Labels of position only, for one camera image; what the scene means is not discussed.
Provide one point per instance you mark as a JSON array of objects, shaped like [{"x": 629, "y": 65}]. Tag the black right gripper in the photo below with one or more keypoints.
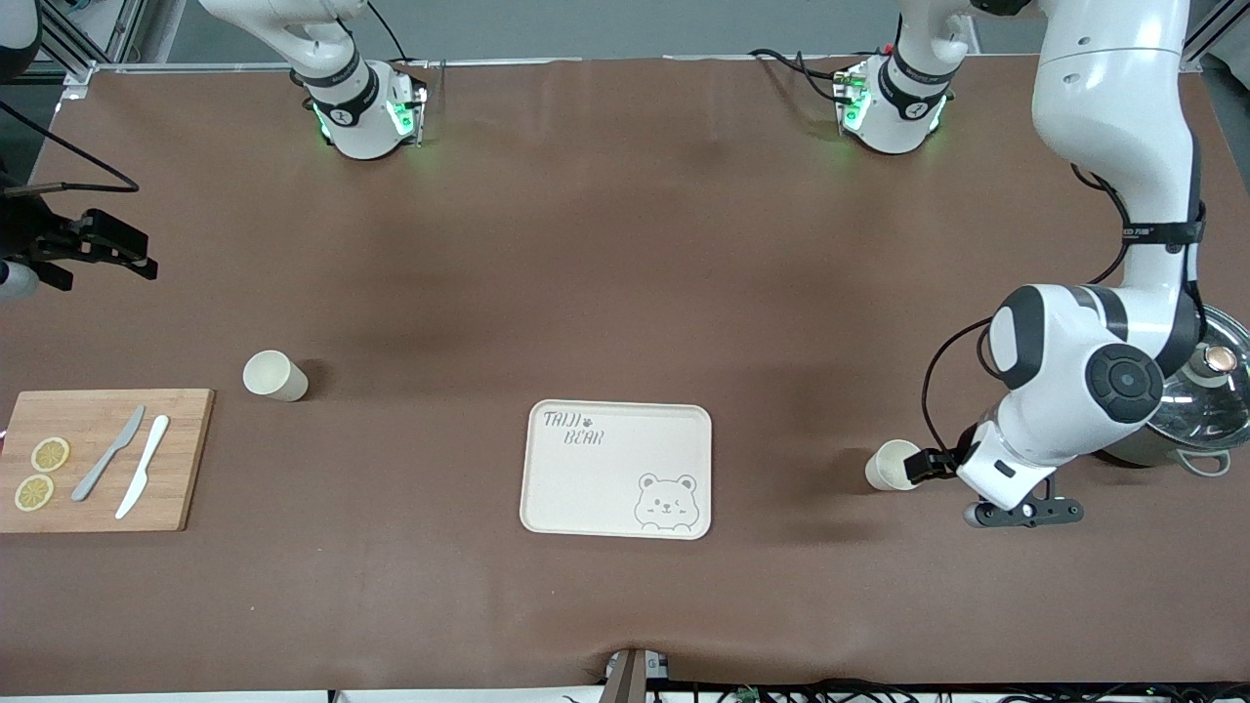
[{"x": 31, "y": 240}]

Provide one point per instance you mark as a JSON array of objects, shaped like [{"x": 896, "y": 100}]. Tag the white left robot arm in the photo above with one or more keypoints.
[{"x": 1104, "y": 117}]

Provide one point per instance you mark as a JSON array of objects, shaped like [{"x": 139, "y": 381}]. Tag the cream bear print tray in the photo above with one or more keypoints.
[{"x": 586, "y": 488}]

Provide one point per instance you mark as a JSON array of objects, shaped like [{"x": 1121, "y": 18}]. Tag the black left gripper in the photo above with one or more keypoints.
[{"x": 941, "y": 461}]

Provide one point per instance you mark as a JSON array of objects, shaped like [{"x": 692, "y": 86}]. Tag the brown table cover mat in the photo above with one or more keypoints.
[{"x": 625, "y": 293}]

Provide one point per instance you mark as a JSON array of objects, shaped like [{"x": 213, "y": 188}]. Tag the white IKEA cup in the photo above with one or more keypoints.
[
  {"x": 884, "y": 469},
  {"x": 269, "y": 374}
]

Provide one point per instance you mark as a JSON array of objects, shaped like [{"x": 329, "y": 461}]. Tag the lemon slice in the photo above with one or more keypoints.
[
  {"x": 50, "y": 454},
  {"x": 34, "y": 492}
]

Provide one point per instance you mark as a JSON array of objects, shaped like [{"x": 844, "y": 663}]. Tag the grey plastic knife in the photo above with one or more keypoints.
[{"x": 107, "y": 454}]

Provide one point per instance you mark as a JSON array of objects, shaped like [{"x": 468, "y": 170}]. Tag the metal bracket at table edge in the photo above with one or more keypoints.
[{"x": 625, "y": 679}]

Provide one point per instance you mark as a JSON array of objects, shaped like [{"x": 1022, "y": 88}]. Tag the grey electric cooker pot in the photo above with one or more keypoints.
[{"x": 1152, "y": 457}]

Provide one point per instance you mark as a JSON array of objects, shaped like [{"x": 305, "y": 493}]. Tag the bamboo cutting board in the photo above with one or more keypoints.
[{"x": 186, "y": 469}]

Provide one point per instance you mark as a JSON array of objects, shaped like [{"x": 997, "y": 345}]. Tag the glass lid with copper knob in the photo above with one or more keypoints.
[{"x": 1211, "y": 410}]

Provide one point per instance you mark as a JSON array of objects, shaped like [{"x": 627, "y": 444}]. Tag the white plastic knife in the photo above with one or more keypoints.
[{"x": 146, "y": 459}]

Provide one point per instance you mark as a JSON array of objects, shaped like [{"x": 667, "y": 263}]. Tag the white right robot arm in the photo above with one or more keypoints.
[{"x": 361, "y": 127}]

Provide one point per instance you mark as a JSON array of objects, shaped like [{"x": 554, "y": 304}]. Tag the aluminium frame rail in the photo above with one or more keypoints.
[
  {"x": 88, "y": 39},
  {"x": 1211, "y": 39}
]

